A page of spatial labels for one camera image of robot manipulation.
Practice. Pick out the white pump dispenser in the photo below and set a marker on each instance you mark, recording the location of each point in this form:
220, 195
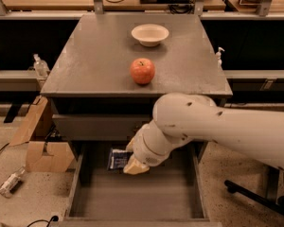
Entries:
219, 55

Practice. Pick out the closed top drawer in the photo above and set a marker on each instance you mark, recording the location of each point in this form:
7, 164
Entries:
99, 127

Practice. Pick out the grey drawer cabinet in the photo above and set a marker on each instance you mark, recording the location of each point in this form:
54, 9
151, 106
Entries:
92, 74

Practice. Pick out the open middle drawer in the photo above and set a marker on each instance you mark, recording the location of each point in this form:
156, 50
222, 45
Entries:
169, 195

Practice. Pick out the red apple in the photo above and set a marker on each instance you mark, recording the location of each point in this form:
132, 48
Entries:
142, 71

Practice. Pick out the brown cardboard box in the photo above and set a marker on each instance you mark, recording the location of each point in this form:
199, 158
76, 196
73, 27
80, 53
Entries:
42, 155

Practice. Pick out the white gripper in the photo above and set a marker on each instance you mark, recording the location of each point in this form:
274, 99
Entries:
144, 152

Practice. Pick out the blue rxbar wrapper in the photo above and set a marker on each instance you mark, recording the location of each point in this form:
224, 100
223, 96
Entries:
118, 158

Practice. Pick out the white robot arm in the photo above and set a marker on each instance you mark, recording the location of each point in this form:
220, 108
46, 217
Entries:
179, 119

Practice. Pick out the grey metal shelf rail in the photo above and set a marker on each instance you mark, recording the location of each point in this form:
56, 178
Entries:
18, 81

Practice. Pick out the white bowl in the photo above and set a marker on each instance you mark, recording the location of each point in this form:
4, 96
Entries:
150, 35

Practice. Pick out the clear bottle on shelf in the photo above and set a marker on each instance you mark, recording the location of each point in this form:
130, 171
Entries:
40, 67

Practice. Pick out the clear bottle on floor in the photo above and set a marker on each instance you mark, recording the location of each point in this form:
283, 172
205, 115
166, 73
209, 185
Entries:
13, 179

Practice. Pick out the black chair base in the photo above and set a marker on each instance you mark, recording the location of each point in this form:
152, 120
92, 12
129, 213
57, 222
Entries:
271, 200

